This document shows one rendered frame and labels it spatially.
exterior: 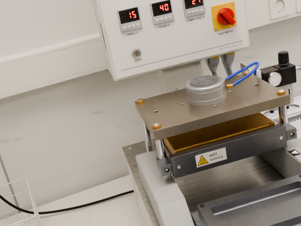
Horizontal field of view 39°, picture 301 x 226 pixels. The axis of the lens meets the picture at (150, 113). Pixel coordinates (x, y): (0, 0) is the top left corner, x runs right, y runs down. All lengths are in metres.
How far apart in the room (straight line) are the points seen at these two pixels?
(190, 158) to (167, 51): 0.28
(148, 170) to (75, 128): 0.48
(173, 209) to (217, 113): 0.19
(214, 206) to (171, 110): 0.21
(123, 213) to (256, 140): 0.51
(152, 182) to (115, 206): 0.43
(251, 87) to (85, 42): 0.51
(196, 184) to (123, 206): 0.36
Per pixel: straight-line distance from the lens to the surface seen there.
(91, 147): 1.33
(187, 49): 0.97
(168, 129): 0.77
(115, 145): 1.35
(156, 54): 0.95
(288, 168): 0.89
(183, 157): 0.78
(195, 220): 0.76
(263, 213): 0.71
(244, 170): 0.95
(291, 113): 1.35
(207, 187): 0.91
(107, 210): 1.24
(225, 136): 0.82
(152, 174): 0.85
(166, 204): 0.76
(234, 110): 0.80
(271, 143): 0.84
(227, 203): 0.75
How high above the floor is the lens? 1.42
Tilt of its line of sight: 22 degrees down
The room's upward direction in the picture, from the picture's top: 11 degrees counter-clockwise
